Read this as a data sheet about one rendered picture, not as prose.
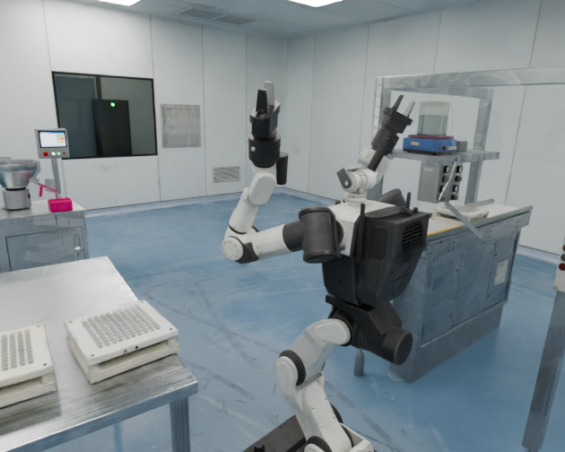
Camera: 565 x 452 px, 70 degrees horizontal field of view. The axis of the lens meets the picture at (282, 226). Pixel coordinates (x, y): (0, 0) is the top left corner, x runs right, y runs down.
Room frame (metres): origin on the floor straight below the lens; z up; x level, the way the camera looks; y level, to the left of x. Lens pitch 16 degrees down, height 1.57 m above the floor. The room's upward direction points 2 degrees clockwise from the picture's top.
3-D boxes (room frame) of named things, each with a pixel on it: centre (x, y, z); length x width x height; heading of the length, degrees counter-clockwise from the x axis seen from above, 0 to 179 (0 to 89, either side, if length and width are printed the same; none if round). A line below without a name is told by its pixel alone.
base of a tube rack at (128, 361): (1.05, 0.46, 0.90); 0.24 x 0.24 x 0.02; 41
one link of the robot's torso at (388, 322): (1.24, -0.30, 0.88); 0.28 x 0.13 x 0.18; 45
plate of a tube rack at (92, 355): (1.05, 0.46, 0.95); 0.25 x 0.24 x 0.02; 41
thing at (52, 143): (3.47, 1.96, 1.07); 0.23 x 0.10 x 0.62; 129
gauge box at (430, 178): (2.05, -0.80, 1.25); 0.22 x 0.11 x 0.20; 129
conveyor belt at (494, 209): (2.51, -1.17, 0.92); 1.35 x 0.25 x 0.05; 129
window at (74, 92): (6.09, 2.56, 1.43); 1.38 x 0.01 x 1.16; 129
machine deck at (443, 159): (2.29, -0.87, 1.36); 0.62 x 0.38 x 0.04; 129
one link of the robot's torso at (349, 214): (1.26, -0.28, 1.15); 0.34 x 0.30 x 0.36; 135
